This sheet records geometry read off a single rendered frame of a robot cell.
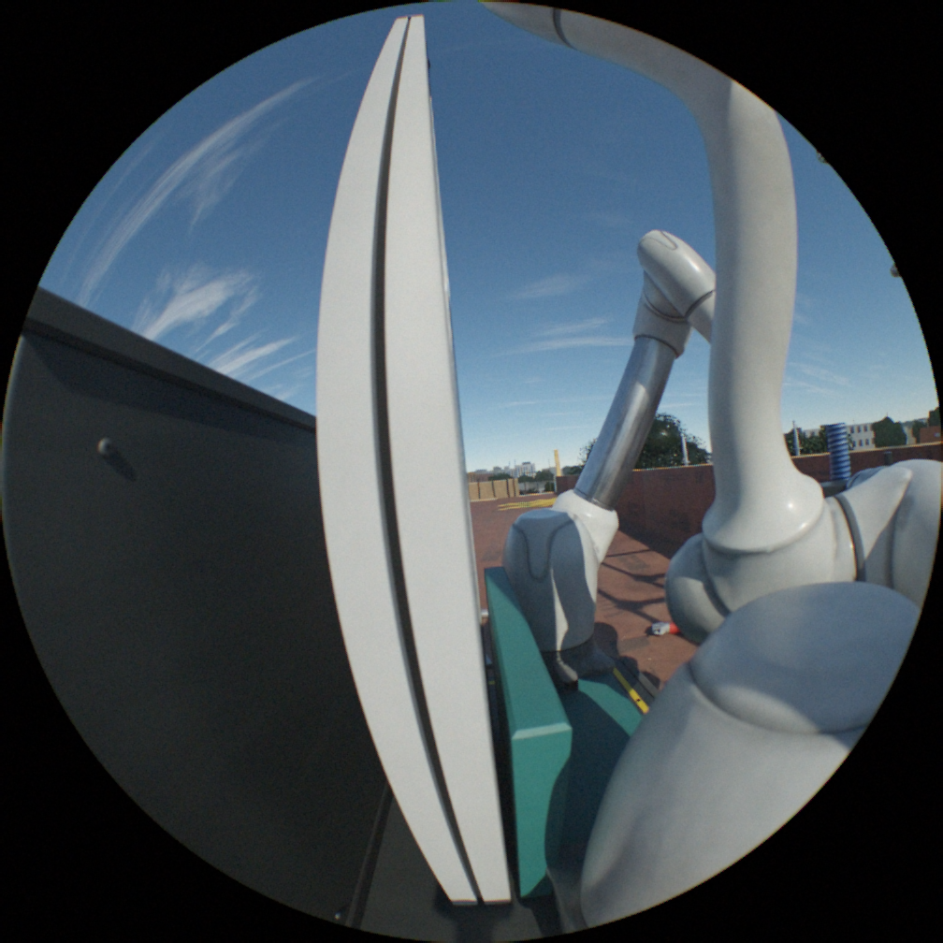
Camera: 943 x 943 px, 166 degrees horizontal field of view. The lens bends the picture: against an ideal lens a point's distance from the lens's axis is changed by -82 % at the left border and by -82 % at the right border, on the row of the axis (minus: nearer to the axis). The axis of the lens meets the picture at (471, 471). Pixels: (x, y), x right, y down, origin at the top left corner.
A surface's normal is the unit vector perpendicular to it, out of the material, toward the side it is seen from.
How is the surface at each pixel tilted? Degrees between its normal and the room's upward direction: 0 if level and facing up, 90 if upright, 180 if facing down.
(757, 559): 104
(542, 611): 91
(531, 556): 70
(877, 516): 54
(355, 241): 90
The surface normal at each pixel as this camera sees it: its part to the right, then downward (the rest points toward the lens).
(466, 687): 0.00, -0.04
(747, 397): -0.69, 0.35
